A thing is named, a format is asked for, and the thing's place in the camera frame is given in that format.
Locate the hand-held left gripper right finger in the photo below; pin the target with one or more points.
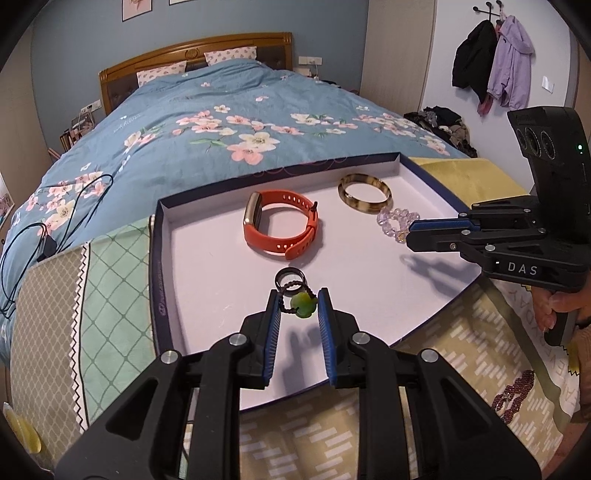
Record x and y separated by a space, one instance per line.
325 346

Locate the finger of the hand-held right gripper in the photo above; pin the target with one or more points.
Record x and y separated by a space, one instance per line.
434 240
438 225

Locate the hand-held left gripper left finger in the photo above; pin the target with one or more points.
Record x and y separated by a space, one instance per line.
273 341

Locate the dark blue shallow box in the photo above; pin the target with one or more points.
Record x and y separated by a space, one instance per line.
221 286

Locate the tortoiseshell bangle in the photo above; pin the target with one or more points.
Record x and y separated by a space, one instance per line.
344 196

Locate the orange smart band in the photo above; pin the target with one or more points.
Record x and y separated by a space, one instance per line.
258 235

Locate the person's right hand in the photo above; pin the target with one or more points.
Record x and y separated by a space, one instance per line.
545 307

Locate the pile of dark clothes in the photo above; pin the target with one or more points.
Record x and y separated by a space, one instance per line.
443 127

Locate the pink garment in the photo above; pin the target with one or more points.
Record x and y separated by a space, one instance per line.
485 104

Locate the purple jacket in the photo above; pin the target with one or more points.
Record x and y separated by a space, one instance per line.
512 60

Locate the black jacket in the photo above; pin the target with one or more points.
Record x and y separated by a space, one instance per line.
473 60

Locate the yellow green patterned blanket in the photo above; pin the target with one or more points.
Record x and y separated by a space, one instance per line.
115 295

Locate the blue floral duvet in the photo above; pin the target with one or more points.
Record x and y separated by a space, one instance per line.
231 101

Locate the pale yellow object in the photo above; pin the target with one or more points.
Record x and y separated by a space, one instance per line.
23 429

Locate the white dotted pillow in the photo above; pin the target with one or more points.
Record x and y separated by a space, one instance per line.
161 74
231 55

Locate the row of books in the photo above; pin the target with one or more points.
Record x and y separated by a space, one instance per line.
76 134

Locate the wooden headboard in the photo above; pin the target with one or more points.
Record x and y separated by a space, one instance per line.
184 48

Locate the pink framed flower picture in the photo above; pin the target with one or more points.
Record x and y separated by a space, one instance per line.
137 9

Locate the white wall switch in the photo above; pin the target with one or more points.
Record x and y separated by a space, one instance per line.
547 83

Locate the black wall coat rack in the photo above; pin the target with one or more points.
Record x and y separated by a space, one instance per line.
489 7

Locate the wall socket above nightstand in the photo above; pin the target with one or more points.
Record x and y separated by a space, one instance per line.
310 60

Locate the wall socket beside books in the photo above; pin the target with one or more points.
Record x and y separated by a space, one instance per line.
90 106

